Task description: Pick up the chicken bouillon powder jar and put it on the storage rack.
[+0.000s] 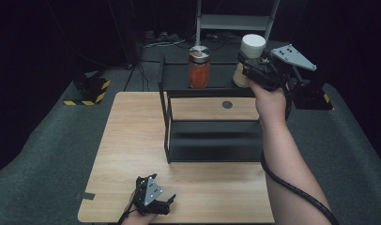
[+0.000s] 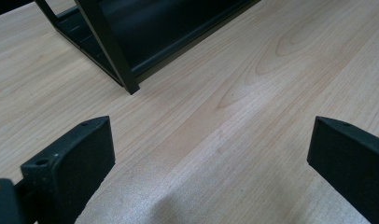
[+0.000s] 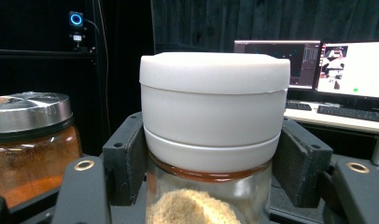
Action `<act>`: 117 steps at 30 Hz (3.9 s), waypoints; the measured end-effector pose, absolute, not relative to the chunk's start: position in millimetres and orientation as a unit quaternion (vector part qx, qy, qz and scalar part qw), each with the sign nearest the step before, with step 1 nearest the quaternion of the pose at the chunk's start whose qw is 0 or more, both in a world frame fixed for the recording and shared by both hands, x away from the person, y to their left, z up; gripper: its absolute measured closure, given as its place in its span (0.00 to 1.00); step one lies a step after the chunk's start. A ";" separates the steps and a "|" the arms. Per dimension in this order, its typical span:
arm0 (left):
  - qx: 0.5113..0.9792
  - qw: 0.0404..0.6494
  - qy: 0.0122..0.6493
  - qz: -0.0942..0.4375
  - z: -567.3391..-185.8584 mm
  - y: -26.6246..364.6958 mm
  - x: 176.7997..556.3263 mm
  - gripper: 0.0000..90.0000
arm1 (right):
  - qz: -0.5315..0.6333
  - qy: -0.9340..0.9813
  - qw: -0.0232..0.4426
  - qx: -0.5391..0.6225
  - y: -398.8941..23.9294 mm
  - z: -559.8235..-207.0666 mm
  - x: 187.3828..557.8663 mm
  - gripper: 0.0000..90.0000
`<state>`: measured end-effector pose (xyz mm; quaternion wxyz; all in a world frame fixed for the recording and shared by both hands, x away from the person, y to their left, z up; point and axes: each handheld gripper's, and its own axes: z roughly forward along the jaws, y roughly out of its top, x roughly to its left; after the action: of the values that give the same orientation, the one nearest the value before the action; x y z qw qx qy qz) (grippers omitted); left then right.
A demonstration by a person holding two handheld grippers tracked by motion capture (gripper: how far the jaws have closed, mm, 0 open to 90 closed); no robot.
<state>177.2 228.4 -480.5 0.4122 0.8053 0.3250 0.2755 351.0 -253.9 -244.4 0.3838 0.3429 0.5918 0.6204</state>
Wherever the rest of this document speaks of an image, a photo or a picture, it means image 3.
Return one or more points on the large black keyboard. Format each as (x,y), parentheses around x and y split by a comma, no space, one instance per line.
(352,113)

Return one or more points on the bright screen monitor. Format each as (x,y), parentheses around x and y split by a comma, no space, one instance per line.
(362,71)

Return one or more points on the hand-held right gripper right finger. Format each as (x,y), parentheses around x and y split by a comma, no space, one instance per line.
(302,168)

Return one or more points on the small black keyboard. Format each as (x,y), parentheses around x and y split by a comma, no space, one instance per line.
(298,106)

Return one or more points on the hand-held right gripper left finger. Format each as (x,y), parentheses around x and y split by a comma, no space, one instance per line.
(123,161)

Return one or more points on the dark screen monitor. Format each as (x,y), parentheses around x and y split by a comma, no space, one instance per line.
(271,56)

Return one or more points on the glass jar with pale grains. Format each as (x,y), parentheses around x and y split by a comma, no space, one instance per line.
(249,193)

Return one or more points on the white jar lid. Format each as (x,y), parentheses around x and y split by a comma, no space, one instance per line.
(212,109)

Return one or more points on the white desk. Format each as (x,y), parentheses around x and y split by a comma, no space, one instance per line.
(327,123)

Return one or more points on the silver metal jar lid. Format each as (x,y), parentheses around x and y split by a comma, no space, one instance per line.
(29,115)

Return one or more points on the dark curtain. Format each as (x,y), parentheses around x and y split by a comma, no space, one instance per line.
(240,21)

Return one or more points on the black metal stand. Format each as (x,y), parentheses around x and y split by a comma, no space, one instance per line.
(38,54)

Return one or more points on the glass jar with orange powder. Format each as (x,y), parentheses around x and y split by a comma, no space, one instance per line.
(32,168)

